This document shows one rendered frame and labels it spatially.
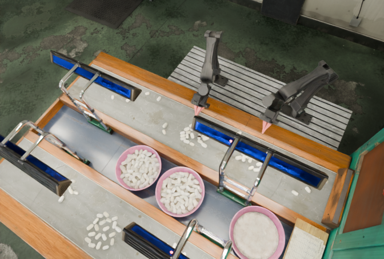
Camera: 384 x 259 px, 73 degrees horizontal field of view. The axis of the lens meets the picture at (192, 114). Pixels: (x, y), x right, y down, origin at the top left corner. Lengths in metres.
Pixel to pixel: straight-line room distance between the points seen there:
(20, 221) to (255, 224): 1.25
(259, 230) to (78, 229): 0.94
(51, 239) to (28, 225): 0.16
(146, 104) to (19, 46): 2.47
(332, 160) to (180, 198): 0.85
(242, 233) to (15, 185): 1.32
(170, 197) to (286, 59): 2.01
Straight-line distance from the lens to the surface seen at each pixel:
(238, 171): 1.51
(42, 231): 1.69
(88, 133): 1.87
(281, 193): 1.51
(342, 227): 1.43
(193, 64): 1.99
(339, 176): 1.54
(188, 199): 1.47
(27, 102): 3.27
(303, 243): 1.46
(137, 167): 1.58
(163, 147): 1.56
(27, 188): 1.84
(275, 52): 3.02
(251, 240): 1.46
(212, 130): 1.21
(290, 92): 1.41
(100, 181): 1.60
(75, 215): 1.64
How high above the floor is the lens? 2.18
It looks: 60 degrees down
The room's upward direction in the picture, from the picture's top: 10 degrees counter-clockwise
